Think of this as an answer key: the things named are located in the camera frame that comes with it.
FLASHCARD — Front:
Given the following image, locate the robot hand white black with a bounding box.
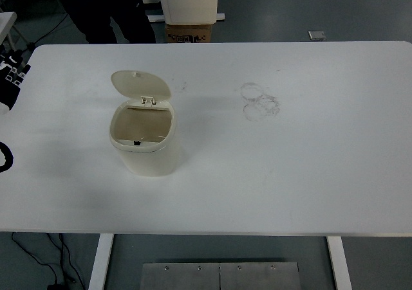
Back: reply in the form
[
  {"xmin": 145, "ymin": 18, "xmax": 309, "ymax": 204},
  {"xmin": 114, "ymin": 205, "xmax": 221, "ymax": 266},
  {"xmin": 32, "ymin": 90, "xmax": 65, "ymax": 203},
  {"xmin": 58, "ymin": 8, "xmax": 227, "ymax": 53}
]
[{"xmin": 0, "ymin": 47, "xmax": 32, "ymax": 113}]

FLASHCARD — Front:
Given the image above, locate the small cream trash bin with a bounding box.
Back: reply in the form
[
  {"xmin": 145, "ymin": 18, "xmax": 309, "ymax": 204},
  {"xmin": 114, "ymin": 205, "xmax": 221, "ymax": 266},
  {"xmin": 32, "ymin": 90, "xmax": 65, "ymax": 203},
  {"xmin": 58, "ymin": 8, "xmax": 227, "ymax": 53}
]
[{"xmin": 108, "ymin": 69, "xmax": 181, "ymax": 177}]

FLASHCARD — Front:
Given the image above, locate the large cream bin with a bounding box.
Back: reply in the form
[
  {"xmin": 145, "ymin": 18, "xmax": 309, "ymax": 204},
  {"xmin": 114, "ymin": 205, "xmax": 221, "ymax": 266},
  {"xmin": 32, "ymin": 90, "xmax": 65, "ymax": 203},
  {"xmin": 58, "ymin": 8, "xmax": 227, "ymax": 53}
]
[{"xmin": 156, "ymin": 0, "xmax": 220, "ymax": 26}]

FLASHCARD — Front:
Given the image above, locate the white side table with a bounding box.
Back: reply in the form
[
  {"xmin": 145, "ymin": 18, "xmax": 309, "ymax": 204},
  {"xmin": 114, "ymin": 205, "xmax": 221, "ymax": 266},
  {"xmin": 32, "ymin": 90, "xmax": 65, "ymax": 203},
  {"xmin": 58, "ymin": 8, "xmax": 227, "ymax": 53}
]
[{"xmin": 0, "ymin": 12, "xmax": 17, "ymax": 46}]

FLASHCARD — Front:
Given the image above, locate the person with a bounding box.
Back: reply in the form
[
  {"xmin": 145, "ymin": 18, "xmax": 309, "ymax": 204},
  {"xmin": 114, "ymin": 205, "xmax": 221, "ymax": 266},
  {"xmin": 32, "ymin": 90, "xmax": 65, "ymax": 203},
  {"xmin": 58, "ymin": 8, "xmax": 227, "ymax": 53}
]
[{"xmin": 53, "ymin": 0, "xmax": 158, "ymax": 45}]

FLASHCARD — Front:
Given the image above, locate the brown cardboard box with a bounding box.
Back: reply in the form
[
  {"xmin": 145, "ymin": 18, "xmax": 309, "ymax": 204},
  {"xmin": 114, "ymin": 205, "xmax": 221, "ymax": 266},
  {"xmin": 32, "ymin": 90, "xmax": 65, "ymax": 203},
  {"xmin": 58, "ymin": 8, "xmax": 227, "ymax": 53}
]
[{"xmin": 165, "ymin": 23, "xmax": 213, "ymax": 44}]

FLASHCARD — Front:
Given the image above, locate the white table leg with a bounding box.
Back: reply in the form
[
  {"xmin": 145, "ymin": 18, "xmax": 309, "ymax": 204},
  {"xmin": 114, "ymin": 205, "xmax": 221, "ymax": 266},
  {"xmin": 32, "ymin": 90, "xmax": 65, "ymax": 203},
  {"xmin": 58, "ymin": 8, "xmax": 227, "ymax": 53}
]
[
  {"xmin": 326, "ymin": 236, "xmax": 354, "ymax": 290},
  {"xmin": 87, "ymin": 234, "xmax": 115, "ymax": 290}
]

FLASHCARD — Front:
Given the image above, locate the grey metal plate with screws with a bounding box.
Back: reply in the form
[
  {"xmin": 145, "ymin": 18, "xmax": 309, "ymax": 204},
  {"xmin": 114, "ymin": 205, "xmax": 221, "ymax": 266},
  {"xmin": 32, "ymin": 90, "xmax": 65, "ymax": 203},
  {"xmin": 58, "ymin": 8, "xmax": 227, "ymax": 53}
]
[{"xmin": 141, "ymin": 262, "xmax": 302, "ymax": 290}]

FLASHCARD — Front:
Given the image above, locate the thin black floor cable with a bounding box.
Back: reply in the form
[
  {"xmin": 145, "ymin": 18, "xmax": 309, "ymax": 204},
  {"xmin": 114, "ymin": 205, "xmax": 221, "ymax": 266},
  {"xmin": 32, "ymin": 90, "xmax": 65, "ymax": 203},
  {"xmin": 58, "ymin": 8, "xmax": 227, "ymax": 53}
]
[{"xmin": 26, "ymin": 13, "xmax": 70, "ymax": 51}]

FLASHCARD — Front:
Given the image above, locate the black floor cable with plug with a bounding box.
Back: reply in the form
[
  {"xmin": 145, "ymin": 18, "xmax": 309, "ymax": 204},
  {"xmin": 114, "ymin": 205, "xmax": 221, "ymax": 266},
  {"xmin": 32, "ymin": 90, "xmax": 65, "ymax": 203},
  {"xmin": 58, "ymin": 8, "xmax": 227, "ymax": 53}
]
[{"xmin": 11, "ymin": 232, "xmax": 86, "ymax": 290}]

